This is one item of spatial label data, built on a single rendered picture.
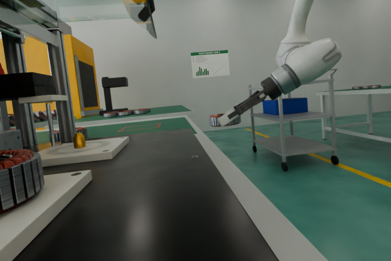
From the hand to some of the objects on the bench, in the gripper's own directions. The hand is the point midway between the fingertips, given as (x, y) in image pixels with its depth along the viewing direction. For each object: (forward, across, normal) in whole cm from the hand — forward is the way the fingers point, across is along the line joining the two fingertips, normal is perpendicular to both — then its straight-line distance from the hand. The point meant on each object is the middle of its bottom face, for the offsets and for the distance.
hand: (225, 117), depth 82 cm
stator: (+45, -16, +23) cm, 53 cm away
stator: (+13, -68, +9) cm, 70 cm away
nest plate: (+20, -45, +11) cm, 51 cm away
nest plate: (+14, -68, +8) cm, 70 cm away
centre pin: (+20, -45, +12) cm, 51 cm away
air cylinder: (+32, -50, +18) cm, 62 cm away
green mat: (+55, -2, +28) cm, 61 cm away
